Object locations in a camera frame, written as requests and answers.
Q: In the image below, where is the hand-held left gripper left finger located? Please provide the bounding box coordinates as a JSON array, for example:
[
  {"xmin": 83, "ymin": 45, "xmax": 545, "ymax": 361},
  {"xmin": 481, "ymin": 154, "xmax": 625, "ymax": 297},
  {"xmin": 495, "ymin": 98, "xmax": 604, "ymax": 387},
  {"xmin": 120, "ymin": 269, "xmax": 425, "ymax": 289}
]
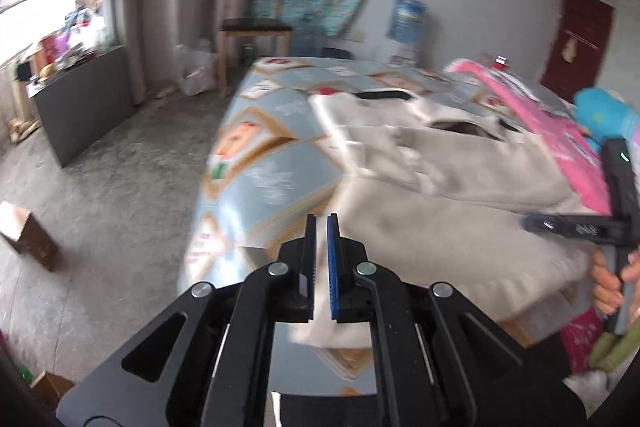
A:
[{"xmin": 56, "ymin": 214, "xmax": 317, "ymax": 427}]

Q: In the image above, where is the white plastic bag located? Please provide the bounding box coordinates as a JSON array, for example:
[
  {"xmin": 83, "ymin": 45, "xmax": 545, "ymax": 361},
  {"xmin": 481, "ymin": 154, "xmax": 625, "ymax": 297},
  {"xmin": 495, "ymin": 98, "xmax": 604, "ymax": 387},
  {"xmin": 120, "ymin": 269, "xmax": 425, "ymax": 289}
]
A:
[{"xmin": 175, "ymin": 39, "xmax": 218, "ymax": 96}]

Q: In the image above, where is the brown cardboard box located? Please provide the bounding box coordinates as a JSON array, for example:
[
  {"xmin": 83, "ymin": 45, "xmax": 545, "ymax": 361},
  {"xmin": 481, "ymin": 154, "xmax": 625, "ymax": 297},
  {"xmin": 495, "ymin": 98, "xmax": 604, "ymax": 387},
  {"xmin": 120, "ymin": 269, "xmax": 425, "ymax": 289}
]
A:
[
  {"xmin": 30, "ymin": 371, "xmax": 76, "ymax": 408},
  {"xmin": 0, "ymin": 201, "xmax": 61, "ymax": 273}
]

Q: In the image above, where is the wooden chair with dark seat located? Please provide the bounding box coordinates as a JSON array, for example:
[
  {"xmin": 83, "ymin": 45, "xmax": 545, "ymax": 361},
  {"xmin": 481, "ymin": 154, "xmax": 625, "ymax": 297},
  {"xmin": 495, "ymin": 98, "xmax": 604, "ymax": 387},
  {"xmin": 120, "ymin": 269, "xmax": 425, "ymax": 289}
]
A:
[{"xmin": 217, "ymin": 0, "xmax": 293, "ymax": 98}]

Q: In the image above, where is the person's right hand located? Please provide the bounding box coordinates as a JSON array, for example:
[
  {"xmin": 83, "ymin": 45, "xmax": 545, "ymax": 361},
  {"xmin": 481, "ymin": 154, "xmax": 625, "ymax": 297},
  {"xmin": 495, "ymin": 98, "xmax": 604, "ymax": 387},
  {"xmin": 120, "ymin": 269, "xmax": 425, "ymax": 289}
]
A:
[{"xmin": 590, "ymin": 249, "xmax": 640, "ymax": 319}]

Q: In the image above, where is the fruit print tablecloth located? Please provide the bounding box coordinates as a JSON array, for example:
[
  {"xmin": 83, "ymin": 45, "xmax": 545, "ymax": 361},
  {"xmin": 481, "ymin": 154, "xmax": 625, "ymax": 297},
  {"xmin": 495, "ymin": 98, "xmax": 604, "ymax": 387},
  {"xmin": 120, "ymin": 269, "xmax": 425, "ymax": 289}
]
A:
[{"xmin": 177, "ymin": 56, "xmax": 571, "ymax": 398}]

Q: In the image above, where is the green towel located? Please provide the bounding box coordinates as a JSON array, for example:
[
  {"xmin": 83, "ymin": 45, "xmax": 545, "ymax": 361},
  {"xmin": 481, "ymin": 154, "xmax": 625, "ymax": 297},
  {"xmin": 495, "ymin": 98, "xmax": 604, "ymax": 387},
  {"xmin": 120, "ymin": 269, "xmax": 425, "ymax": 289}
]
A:
[{"xmin": 587, "ymin": 332, "xmax": 636, "ymax": 373}]

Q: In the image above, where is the pink floral blanket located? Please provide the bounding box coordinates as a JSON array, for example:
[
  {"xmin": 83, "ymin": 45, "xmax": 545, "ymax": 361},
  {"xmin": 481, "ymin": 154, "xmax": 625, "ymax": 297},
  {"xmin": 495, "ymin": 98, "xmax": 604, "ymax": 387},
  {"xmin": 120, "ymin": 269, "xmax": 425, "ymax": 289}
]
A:
[{"xmin": 442, "ymin": 59, "xmax": 613, "ymax": 375}]

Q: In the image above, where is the brown door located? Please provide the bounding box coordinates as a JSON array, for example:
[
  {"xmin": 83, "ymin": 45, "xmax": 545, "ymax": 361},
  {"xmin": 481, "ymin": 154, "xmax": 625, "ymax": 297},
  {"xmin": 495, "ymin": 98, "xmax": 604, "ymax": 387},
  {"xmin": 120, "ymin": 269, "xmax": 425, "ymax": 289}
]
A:
[{"xmin": 540, "ymin": 0, "xmax": 616, "ymax": 102}]

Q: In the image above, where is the pile of household clutter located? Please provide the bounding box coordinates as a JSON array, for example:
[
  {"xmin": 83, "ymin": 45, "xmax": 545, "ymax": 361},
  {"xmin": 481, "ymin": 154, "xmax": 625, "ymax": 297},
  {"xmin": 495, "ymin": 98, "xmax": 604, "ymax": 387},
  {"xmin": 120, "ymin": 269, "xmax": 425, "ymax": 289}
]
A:
[{"xmin": 15, "ymin": 2, "xmax": 113, "ymax": 82}]

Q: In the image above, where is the white water dispenser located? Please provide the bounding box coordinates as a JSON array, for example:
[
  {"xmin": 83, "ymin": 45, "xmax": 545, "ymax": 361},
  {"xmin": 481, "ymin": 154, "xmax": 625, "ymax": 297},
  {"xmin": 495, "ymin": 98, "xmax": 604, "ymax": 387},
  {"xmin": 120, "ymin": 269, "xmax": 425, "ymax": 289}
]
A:
[{"xmin": 390, "ymin": 42, "xmax": 426, "ymax": 66}]

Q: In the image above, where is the cream zip-neck sweatshirt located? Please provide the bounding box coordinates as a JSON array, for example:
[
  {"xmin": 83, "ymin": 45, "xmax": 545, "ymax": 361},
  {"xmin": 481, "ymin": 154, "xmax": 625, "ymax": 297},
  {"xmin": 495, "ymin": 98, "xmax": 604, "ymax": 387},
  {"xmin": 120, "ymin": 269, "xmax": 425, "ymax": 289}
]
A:
[{"xmin": 290, "ymin": 89, "xmax": 601, "ymax": 350}]

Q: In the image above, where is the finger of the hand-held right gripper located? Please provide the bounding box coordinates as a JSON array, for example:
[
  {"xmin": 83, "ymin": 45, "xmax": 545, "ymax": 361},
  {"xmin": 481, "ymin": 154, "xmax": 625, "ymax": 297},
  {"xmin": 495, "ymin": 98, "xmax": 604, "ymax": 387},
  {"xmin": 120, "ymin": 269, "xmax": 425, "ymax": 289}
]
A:
[{"xmin": 520, "ymin": 213, "xmax": 568, "ymax": 239}]

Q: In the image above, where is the grey curtain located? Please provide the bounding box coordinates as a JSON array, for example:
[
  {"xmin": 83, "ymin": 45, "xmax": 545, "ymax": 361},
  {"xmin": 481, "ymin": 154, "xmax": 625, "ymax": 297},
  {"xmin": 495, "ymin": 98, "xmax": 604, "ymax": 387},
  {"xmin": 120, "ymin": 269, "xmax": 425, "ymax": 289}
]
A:
[{"xmin": 102, "ymin": 0, "xmax": 151, "ymax": 105}]

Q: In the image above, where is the blue plush pillow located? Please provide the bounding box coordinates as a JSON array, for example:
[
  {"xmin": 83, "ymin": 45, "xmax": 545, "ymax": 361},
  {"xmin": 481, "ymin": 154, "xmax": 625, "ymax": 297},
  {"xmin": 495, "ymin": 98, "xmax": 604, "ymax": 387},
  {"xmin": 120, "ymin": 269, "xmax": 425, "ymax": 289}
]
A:
[{"xmin": 572, "ymin": 88, "xmax": 640, "ymax": 152}]

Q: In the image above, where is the dark grey cabinet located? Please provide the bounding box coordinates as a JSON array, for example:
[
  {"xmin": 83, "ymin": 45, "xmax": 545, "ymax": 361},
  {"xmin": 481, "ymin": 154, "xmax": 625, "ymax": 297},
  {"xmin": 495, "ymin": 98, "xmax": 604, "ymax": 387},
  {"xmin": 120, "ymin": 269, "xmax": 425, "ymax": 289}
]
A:
[{"xmin": 27, "ymin": 44, "xmax": 136, "ymax": 168}]

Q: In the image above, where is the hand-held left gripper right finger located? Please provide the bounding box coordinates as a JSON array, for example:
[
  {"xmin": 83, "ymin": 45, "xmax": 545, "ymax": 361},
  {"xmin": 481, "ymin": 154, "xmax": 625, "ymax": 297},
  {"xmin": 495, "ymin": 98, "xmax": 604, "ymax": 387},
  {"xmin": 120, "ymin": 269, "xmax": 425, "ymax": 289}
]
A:
[{"xmin": 326, "ymin": 213, "xmax": 586, "ymax": 427}]

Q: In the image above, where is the clear empty water jug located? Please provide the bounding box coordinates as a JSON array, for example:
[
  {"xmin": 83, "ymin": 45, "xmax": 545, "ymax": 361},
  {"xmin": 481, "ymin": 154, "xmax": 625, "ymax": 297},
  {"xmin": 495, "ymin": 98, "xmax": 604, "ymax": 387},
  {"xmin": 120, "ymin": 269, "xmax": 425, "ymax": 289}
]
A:
[{"xmin": 295, "ymin": 13, "xmax": 326, "ymax": 56}]

